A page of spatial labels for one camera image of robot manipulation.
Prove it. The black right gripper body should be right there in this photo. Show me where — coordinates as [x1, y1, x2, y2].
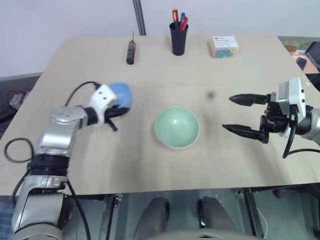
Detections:
[258, 92, 299, 138]

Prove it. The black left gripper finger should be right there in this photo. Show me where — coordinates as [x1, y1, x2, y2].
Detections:
[106, 116, 119, 132]
[112, 106, 130, 117]

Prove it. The small black device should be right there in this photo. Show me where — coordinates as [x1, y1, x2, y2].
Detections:
[295, 56, 308, 70]

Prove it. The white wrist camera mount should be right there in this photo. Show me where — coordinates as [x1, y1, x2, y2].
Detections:
[89, 84, 118, 125]
[276, 76, 308, 121]

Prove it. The black table frame leg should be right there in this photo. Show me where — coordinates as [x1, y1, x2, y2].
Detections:
[98, 193, 124, 240]
[234, 186, 266, 239]

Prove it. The green bowl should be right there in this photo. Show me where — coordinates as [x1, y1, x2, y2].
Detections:
[153, 105, 201, 149]

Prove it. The orange marker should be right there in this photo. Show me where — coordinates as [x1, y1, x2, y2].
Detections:
[171, 7, 181, 31]

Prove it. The grey robot torso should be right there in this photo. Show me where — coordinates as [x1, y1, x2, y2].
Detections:
[149, 228, 254, 240]

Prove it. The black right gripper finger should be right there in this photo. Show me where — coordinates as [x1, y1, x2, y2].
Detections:
[228, 93, 268, 108]
[221, 123, 270, 145]

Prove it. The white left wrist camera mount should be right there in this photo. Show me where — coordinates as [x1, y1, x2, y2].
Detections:
[89, 84, 118, 125]

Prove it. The black pen cup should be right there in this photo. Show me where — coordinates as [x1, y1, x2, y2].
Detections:
[169, 21, 190, 57]

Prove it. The black red screwdriver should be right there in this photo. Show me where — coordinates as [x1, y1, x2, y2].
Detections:
[125, 31, 138, 66]

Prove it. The red pen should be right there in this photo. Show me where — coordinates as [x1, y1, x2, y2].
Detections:
[178, 16, 190, 32]

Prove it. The dark rounded robot leg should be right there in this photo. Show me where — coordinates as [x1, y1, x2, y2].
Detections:
[197, 195, 236, 233]

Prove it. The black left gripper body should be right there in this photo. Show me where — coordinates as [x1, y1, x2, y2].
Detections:
[103, 106, 118, 120]

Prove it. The white power strip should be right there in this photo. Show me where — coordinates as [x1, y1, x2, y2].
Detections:
[8, 92, 29, 110]

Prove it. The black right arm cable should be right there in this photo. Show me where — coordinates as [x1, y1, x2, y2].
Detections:
[282, 104, 320, 160]

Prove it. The dark metal pole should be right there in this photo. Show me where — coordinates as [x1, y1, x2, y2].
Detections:
[131, 0, 147, 37]

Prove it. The dark laptop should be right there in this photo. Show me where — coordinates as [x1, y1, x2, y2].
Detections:
[304, 41, 320, 74]

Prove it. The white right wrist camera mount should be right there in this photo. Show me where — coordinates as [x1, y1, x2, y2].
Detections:
[276, 76, 308, 121]

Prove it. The clear box of pushpins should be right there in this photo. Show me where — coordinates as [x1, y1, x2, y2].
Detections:
[206, 35, 240, 60]

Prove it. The blue bowl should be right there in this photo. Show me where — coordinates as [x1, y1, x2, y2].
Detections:
[108, 81, 134, 114]

